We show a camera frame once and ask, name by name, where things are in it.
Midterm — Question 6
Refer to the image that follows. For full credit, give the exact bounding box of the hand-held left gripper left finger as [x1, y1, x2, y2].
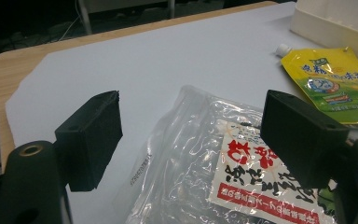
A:
[54, 90, 124, 192]

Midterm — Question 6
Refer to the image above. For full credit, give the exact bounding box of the white cable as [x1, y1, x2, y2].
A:
[57, 0, 82, 43]

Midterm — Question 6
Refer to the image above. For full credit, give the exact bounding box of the metal stand leg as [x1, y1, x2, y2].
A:
[76, 0, 93, 35]
[167, 0, 176, 20]

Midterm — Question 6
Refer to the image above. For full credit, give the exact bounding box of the yellow spouted pouch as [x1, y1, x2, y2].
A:
[274, 43, 358, 125]

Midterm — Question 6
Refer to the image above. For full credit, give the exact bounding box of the clear plastic bag with label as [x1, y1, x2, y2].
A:
[111, 84, 338, 224]

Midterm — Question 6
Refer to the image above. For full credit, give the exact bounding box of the white plastic bin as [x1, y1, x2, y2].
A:
[289, 0, 358, 70]

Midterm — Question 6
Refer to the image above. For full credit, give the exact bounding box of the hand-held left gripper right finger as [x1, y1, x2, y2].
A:
[260, 90, 351, 189]

